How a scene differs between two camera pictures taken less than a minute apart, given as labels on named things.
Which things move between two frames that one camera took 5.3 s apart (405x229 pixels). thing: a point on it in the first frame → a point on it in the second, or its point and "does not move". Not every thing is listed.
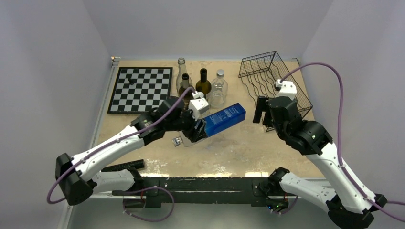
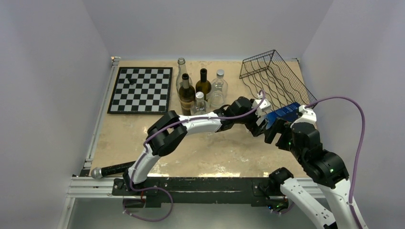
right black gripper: (261, 106) → (281, 126)
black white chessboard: (152, 86) does not move
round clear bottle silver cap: (218, 95) does not move
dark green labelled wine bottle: (186, 99) does not move
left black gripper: (193, 134) → (255, 130)
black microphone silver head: (138, 163) does not move
